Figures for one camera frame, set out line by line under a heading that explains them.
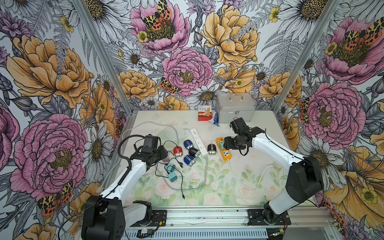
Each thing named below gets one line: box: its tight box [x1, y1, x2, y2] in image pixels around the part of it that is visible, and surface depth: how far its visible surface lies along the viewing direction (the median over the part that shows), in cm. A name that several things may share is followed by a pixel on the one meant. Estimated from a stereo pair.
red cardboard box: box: [198, 105, 213, 122], surface depth 118 cm
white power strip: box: [190, 128, 208, 156], surface depth 103 cm
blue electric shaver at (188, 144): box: [183, 139, 194, 149], surface depth 101 cm
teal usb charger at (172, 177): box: [168, 171, 178, 183], surface depth 88 cm
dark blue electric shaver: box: [183, 155, 196, 167], surface depth 93 cm
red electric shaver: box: [173, 146, 183, 158], surface depth 98 cm
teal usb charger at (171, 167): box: [166, 163, 176, 172], surface depth 91 cm
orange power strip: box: [215, 137, 232, 162], surface depth 96 cm
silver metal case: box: [215, 93, 256, 124], surface depth 109 cm
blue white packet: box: [208, 112, 220, 127], surface depth 114 cm
